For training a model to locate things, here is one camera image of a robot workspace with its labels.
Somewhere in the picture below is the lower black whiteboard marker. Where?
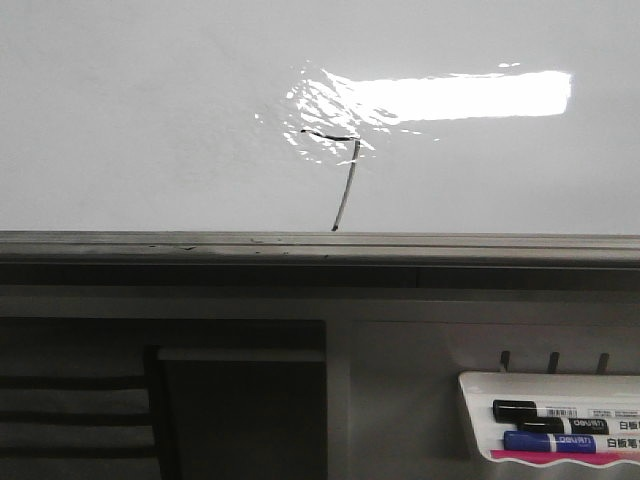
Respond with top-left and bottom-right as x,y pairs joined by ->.
517,417 -> 639,435

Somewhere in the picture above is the grey aluminium marker ledge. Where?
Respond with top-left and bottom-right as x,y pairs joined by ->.
1,231 -> 639,269

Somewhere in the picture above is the white whiteboard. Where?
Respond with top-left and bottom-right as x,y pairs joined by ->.
1,1 -> 639,234

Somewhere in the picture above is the dark chair backrest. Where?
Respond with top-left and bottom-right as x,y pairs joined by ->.
1,345 -> 183,479

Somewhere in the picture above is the black whiteboard marker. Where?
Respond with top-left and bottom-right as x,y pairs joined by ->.
492,399 -> 639,423
517,417 -> 639,435

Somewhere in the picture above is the upper black whiteboard marker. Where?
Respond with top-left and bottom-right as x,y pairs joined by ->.
492,399 -> 639,423

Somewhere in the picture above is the pink strip in tray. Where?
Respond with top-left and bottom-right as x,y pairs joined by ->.
490,450 -> 639,466

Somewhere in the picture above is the blue whiteboard marker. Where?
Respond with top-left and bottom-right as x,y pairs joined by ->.
502,430 -> 640,455

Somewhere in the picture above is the white plastic marker tray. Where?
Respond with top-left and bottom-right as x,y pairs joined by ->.
459,372 -> 639,479

